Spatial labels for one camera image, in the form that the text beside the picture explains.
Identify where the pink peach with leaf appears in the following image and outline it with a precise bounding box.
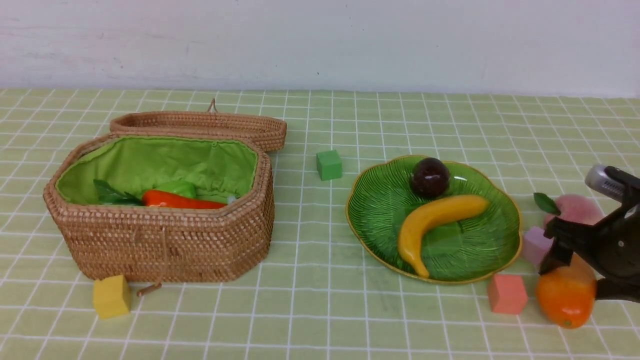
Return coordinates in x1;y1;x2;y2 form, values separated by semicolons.
533;193;604;230

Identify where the green foam cube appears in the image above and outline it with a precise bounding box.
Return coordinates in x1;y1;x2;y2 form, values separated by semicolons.
315;149;343;182

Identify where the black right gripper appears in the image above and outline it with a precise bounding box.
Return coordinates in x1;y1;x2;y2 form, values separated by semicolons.
538;203;640;303

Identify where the green cucumber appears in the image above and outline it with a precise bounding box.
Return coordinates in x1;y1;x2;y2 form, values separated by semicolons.
153;179;197;199

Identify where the green checkered tablecloth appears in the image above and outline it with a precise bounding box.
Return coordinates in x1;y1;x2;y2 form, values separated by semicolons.
0;88;639;360

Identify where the salmon foam cube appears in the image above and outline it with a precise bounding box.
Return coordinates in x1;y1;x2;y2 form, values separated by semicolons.
487;273;529;315

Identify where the green fabric basket lining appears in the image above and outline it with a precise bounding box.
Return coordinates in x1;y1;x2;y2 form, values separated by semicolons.
55;136;259;205

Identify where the yellow foam cube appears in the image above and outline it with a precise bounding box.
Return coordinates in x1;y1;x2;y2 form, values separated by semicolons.
93;275;131;320

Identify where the woven wicker basket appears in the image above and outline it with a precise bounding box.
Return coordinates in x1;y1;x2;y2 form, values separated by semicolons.
43;132;275;283

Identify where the orange mango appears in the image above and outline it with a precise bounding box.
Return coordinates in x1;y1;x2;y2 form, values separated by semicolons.
535;254;597;330

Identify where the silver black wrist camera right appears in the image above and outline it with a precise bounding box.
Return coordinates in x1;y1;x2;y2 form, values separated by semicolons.
584;164;640;205

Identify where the pink foam cube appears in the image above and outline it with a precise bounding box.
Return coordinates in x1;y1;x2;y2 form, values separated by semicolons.
520;227;553;269

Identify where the yellow banana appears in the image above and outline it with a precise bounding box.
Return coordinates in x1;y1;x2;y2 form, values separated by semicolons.
397;194;490;280

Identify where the purple mangosteen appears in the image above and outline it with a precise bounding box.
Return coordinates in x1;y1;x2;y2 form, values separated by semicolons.
409;157;450;199

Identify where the orange red pepper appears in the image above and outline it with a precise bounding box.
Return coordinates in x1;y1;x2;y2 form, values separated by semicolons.
141;189;227;209

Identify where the green glass leaf plate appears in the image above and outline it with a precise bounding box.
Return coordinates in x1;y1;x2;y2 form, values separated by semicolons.
345;155;523;284

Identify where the woven wicker basket lid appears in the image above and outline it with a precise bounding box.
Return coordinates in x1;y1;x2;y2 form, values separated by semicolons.
110;100;287;152

